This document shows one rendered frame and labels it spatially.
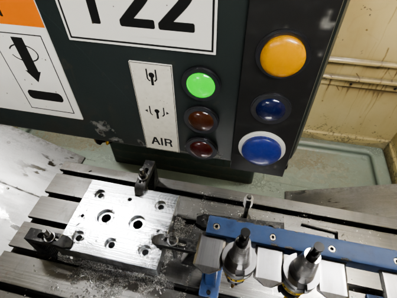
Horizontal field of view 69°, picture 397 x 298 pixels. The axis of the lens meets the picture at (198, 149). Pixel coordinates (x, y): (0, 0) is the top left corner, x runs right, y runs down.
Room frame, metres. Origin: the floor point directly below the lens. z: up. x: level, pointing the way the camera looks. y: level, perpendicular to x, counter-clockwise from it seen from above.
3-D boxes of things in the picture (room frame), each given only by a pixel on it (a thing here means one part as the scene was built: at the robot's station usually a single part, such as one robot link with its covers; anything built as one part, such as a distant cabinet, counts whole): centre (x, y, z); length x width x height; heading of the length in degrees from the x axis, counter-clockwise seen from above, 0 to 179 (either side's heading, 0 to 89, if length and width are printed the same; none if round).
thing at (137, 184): (0.55, 0.18, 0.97); 0.13 x 0.03 x 0.15; 167
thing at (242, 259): (0.20, -0.07, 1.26); 0.04 x 0.04 x 0.07
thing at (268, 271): (0.19, -0.12, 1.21); 0.07 x 0.05 x 0.01; 167
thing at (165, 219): (0.41, 0.23, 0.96); 0.29 x 0.23 x 0.05; 77
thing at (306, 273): (0.18, -0.18, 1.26); 0.04 x 0.04 x 0.07
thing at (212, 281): (0.27, -0.03, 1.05); 0.10 x 0.05 x 0.30; 167
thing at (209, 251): (0.21, -0.02, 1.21); 0.07 x 0.05 x 0.01; 167
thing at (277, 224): (0.40, -0.12, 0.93); 0.26 x 0.05 x 0.06; 82
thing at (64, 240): (0.35, 0.41, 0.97); 0.13 x 0.03 x 0.15; 77
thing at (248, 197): (0.46, -0.15, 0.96); 0.03 x 0.03 x 0.13
